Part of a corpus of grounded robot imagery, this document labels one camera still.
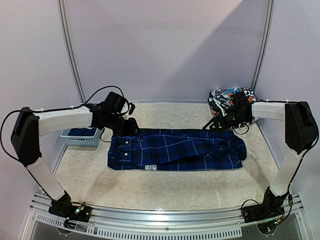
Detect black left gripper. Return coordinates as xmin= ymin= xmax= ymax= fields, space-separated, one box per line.
xmin=107 ymin=113 xmax=142 ymax=137

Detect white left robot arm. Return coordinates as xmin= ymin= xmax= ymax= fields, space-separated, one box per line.
xmin=10 ymin=103 xmax=139 ymax=217

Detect light blue perforated plastic basket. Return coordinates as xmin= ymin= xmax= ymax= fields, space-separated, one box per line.
xmin=60 ymin=127 xmax=102 ymax=147

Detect right aluminium corner post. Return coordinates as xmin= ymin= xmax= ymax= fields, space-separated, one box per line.
xmin=250 ymin=0 xmax=275 ymax=91

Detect navy cartoon print t-shirt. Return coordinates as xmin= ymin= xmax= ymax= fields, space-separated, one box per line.
xmin=67 ymin=127 xmax=97 ymax=137

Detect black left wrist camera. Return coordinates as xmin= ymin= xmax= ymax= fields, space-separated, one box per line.
xmin=102 ymin=91 xmax=126 ymax=114

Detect blue plaid flannel shirt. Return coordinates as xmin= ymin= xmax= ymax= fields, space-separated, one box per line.
xmin=107 ymin=128 xmax=247 ymax=172

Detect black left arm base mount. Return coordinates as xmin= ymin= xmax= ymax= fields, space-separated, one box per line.
xmin=48 ymin=191 xmax=93 ymax=223

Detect colourful patterned folded shorts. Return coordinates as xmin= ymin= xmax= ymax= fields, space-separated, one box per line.
xmin=207 ymin=87 xmax=257 ymax=117

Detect left aluminium corner post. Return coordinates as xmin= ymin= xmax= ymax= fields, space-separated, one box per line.
xmin=57 ymin=0 xmax=86 ymax=102

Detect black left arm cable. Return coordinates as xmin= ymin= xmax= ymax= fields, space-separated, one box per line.
xmin=0 ymin=85 xmax=136 ymax=198

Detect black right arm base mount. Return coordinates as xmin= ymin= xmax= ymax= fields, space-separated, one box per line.
xmin=240 ymin=187 xmax=294 ymax=225

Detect aluminium corner post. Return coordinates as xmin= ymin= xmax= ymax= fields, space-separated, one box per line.
xmin=57 ymin=0 xmax=86 ymax=102
xmin=250 ymin=0 xmax=275 ymax=91

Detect aluminium front frame rail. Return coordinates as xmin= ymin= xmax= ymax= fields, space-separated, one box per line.
xmin=21 ymin=194 xmax=313 ymax=240

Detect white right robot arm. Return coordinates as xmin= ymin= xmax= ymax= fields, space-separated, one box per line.
xmin=204 ymin=89 xmax=319 ymax=218

